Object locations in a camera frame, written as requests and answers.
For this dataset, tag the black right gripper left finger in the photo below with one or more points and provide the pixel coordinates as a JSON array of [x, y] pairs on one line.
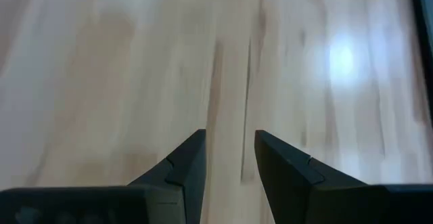
[[193, 170]]

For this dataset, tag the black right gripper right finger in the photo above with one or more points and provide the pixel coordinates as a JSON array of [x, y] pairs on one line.
[[287, 183]]

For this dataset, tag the black aluminium table frame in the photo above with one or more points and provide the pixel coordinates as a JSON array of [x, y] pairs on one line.
[[419, 14]]

